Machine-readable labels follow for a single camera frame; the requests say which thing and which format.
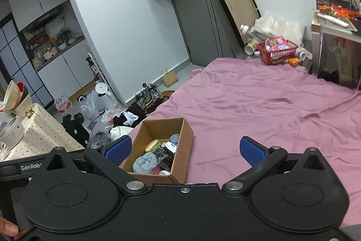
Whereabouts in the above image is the blue denim plush toy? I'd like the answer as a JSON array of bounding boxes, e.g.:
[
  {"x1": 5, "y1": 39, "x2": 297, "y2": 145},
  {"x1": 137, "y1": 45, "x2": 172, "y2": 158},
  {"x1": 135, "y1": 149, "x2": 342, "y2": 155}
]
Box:
[{"x1": 169, "y1": 134, "x2": 180, "y2": 146}]

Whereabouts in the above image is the white desk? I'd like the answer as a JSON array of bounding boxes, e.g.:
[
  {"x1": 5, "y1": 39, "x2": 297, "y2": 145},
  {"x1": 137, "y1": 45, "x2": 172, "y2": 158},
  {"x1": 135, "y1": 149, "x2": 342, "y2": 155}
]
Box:
[{"x1": 311, "y1": 10, "x2": 360, "y2": 90}]

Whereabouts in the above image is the pair of sneakers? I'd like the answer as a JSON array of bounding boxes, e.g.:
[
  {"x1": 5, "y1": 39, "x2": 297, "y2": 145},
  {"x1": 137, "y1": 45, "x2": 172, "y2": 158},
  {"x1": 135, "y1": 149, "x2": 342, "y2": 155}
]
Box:
[{"x1": 135, "y1": 83, "x2": 163, "y2": 108}]

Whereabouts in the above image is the small brown paper bag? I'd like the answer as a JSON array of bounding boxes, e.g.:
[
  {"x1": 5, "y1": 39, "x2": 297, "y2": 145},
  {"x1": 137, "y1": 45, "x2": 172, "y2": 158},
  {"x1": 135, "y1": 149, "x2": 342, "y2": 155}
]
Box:
[{"x1": 162, "y1": 70, "x2": 179, "y2": 87}]

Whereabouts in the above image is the clear plastic bottle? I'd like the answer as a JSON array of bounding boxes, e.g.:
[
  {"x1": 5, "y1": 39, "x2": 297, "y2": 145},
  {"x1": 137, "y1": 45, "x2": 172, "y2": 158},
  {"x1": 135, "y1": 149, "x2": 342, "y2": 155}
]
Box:
[{"x1": 239, "y1": 24, "x2": 275, "y2": 43}]

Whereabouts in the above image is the dotted beige cloth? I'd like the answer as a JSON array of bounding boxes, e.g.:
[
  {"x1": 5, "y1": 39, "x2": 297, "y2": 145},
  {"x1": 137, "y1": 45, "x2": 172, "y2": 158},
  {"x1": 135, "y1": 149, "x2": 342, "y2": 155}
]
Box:
[{"x1": 1, "y1": 103, "x2": 83, "y2": 161}]

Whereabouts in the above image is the white kitchen cabinet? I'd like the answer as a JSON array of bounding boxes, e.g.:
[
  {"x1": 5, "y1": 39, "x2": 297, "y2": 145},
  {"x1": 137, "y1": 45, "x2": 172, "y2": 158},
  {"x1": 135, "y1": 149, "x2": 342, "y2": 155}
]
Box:
[{"x1": 1, "y1": 0, "x2": 95, "y2": 109}]

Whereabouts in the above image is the grey fluffy plush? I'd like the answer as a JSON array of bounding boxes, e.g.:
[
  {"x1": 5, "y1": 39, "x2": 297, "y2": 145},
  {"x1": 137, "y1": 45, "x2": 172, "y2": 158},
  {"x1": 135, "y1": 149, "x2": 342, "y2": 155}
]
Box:
[{"x1": 132, "y1": 152, "x2": 159, "y2": 174}]

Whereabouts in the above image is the black clothes pile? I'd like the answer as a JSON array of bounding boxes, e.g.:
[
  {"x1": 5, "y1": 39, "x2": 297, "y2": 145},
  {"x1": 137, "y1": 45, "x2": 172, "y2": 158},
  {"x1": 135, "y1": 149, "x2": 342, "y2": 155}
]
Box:
[{"x1": 113, "y1": 103, "x2": 146, "y2": 129}]

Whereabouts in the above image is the brown cardboard box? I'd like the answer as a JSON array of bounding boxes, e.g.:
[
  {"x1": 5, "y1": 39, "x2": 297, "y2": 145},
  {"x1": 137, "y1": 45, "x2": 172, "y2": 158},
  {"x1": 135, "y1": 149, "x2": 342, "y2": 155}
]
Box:
[{"x1": 122, "y1": 117, "x2": 193, "y2": 186}]

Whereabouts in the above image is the hamburger plush toy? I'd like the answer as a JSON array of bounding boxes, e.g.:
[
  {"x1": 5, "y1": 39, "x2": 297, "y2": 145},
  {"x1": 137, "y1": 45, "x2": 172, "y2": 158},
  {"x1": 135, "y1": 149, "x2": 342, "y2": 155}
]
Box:
[{"x1": 144, "y1": 139, "x2": 162, "y2": 153}]

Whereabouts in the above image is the framed brown board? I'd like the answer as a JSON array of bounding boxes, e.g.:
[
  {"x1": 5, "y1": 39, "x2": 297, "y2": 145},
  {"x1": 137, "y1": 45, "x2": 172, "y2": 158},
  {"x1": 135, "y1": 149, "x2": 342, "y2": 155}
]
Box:
[{"x1": 219, "y1": 0, "x2": 261, "y2": 47}]

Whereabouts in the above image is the red plastic basket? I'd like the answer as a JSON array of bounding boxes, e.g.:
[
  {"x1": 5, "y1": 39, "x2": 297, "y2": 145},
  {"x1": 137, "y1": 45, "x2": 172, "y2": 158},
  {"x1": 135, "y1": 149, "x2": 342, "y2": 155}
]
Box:
[{"x1": 256, "y1": 41, "x2": 298, "y2": 66}]

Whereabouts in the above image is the red white bottle pack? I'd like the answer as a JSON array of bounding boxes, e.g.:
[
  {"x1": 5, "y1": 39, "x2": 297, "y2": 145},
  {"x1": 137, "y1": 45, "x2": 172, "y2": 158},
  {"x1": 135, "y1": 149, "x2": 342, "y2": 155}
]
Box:
[{"x1": 54, "y1": 95, "x2": 72, "y2": 114}]

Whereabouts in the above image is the orange small object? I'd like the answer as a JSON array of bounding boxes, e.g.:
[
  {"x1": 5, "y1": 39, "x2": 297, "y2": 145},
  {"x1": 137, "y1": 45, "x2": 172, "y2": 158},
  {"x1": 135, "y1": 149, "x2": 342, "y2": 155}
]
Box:
[{"x1": 288, "y1": 57, "x2": 302, "y2": 67}]

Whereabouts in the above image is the white plastic bag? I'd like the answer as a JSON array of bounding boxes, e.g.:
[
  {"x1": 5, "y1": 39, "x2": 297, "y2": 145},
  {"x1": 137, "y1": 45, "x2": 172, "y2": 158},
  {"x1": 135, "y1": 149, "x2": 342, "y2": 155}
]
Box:
[{"x1": 78, "y1": 91, "x2": 103, "y2": 120}]

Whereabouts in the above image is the bag of black beads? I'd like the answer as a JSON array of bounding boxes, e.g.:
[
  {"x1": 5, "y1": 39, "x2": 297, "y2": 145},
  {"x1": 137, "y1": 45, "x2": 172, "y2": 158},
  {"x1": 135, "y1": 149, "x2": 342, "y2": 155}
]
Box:
[{"x1": 153, "y1": 147, "x2": 175, "y2": 172}]

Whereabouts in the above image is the white electric kettle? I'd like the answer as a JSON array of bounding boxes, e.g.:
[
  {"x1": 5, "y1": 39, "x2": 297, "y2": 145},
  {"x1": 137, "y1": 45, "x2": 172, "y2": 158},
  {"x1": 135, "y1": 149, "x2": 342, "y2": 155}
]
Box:
[{"x1": 95, "y1": 83, "x2": 118, "y2": 111}]

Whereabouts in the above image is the pink bed sheet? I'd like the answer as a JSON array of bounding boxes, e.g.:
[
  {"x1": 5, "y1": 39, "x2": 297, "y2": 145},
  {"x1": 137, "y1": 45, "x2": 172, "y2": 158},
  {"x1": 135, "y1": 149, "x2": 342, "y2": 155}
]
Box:
[{"x1": 149, "y1": 58, "x2": 360, "y2": 226}]

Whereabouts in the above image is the person's hand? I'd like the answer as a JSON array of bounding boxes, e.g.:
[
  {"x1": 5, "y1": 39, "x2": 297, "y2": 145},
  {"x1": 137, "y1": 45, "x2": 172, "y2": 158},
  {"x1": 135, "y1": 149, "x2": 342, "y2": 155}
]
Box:
[{"x1": 0, "y1": 217, "x2": 30, "y2": 240}]

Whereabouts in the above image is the black dotted bag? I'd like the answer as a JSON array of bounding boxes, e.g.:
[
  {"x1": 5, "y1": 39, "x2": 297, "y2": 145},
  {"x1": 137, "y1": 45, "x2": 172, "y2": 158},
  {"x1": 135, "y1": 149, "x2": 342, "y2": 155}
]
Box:
[{"x1": 61, "y1": 112, "x2": 90, "y2": 147}]

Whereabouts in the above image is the grey door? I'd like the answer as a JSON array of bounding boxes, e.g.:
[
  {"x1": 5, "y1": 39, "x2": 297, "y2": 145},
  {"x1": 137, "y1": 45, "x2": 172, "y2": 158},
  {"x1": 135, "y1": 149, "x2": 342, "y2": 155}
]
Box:
[{"x1": 171, "y1": 0, "x2": 246, "y2": 66}]

